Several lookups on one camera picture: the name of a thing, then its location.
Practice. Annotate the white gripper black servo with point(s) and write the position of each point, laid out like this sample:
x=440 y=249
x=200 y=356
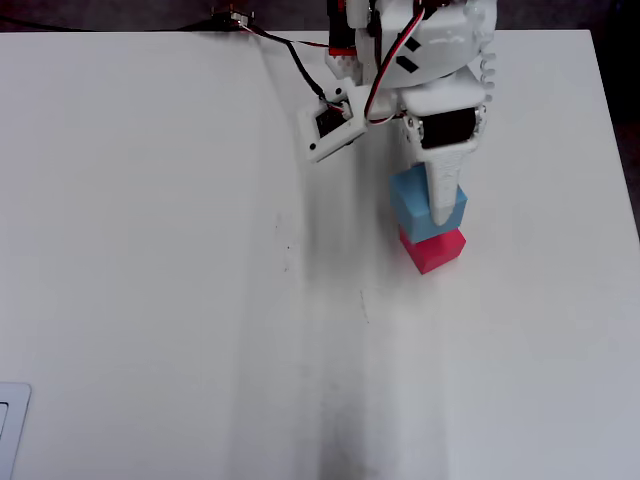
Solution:
x=446 y=129

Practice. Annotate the blue foam cube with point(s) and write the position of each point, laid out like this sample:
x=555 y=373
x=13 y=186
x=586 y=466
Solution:
x=410 y=200

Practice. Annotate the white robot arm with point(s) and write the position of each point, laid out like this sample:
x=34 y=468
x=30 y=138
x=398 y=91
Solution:
x=450 y=45

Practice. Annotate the red foam cube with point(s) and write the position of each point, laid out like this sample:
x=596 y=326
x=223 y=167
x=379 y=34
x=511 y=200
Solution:
x=435 y=252

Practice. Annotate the white tray corner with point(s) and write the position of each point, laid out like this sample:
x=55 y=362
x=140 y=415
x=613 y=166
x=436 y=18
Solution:
x=17 y=410

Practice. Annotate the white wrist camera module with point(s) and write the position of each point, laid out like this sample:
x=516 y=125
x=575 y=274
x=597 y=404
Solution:
x=332 y=125

